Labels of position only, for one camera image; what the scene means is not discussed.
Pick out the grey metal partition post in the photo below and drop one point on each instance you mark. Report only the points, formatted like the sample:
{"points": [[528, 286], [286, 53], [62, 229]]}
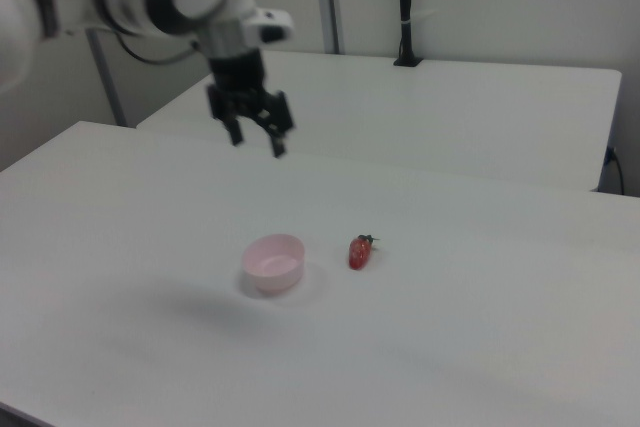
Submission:
{"points": [[330, 2], [109, 87]]}

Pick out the white side table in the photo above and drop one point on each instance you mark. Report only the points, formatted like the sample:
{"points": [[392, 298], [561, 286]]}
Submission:
{"points": [[425, 117]]}

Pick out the pink plastic bowl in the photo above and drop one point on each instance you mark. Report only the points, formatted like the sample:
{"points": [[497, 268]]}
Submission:
{"points": [[280, 282]]}

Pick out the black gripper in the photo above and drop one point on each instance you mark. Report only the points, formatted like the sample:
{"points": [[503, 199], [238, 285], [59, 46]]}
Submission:
{"points": [[239, 82]]}

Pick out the red toy strawberry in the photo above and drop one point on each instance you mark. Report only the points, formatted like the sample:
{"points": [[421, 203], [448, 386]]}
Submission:
{"points": [[357, 254]]}

